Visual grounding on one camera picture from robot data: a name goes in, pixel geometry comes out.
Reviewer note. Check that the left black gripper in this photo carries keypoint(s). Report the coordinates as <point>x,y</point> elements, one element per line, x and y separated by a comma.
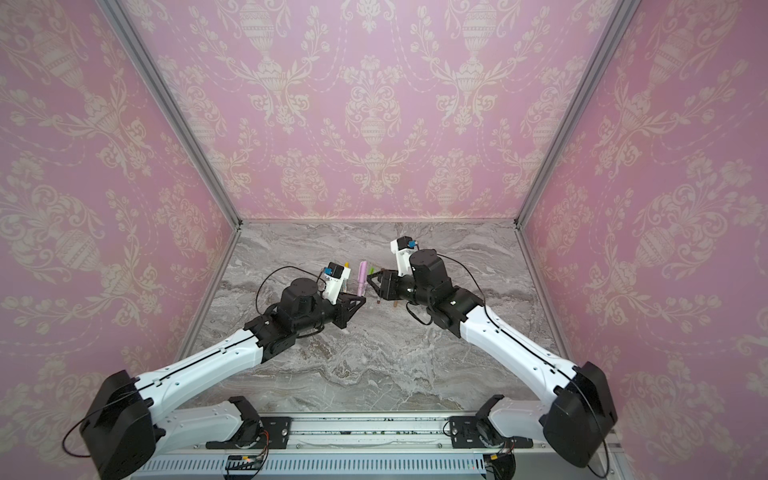
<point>344,306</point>

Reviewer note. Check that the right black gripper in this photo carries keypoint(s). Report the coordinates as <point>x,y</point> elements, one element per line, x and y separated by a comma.
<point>391,285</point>

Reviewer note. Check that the pink fountain pen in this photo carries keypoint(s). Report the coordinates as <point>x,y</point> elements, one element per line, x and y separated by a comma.
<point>362,278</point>

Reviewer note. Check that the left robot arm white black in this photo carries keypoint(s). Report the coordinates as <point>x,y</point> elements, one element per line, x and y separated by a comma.
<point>131,419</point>

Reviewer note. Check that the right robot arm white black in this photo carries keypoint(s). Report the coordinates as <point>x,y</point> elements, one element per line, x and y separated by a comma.
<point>576,410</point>

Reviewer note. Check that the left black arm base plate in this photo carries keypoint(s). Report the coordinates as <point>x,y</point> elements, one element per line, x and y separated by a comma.
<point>271,431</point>

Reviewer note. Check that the white vented cable duct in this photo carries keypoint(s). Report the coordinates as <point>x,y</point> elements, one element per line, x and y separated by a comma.
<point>326,465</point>

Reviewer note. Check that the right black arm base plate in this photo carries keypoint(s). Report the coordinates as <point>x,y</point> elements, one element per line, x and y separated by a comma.
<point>469,432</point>

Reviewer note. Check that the aluminium front rail frame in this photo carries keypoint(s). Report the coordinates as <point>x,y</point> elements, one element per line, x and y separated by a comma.
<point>420,432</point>

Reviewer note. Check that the right aluminium corner post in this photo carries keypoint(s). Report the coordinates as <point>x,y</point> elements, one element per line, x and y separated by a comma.
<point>616,27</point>

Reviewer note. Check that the aluminium corner post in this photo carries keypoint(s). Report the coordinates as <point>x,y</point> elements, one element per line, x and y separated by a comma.
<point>616,27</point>
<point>118,18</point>

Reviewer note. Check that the left aluminium corner post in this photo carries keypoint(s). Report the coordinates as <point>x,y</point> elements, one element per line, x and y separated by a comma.
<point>118,18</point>

